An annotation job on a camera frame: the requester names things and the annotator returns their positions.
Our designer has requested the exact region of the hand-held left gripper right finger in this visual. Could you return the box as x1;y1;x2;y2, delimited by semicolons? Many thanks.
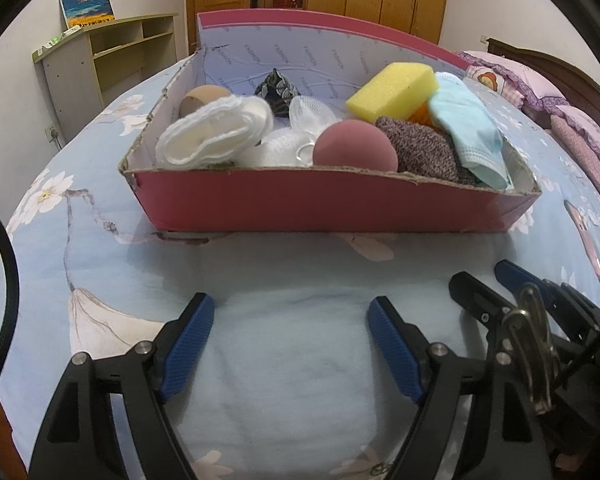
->
366;295;551;480

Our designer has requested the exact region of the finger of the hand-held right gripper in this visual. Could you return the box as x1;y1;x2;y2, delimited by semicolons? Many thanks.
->
449;270;518;362
494;259;600;332

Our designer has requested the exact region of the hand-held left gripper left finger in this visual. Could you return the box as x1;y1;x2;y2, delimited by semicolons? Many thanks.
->
27;291;217;480

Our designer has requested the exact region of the light blue face mask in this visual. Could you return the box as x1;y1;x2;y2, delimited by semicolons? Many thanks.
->
426;72;511;191

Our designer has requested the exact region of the purple knitted cloth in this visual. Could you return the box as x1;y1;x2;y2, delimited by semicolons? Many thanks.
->
375;116;481;186

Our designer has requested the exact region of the pink cardboard box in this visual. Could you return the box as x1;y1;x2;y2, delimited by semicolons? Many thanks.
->
117;10;543;233

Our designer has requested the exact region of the orange cloth ball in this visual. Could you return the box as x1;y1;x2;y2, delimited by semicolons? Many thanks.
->
407;102;436;128

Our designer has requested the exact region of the pink makeup sponge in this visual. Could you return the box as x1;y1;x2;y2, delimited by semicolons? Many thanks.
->
312;120;399;170

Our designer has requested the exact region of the white mesh cloth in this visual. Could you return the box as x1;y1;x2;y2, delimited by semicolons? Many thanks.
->
240;127;316;168

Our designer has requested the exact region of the white waffle towel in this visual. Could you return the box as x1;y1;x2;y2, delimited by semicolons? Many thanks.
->
155;96;275;170

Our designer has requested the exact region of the yellow sponge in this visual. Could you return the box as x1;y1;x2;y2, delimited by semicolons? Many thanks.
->
345;62;440;123

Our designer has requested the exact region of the beige makeup sponge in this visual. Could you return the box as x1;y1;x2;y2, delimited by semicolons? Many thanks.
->
179;85;233;120

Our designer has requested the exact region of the dark patterned pouch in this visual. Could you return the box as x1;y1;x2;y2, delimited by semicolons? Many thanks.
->
254;69;302;117

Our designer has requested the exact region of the light blue towel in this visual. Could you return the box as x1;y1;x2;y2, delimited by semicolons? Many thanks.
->
170;285;476;466

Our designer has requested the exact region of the pink frilled pillow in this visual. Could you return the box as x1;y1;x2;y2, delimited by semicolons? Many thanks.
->
550;105;600;211

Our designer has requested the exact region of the pink cartoon pillow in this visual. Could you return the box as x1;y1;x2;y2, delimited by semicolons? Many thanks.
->
457;50;566;116

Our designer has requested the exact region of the beige shelf unit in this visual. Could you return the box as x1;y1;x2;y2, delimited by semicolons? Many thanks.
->
32;12;180;143

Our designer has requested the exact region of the green white packet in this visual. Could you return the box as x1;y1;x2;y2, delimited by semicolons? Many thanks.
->
39;29;83;53

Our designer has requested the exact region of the blue yellow painting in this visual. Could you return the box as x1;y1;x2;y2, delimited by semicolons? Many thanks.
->
59;0;117;29

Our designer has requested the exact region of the black braided cable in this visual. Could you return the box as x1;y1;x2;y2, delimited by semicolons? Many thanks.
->
0;199;21;461

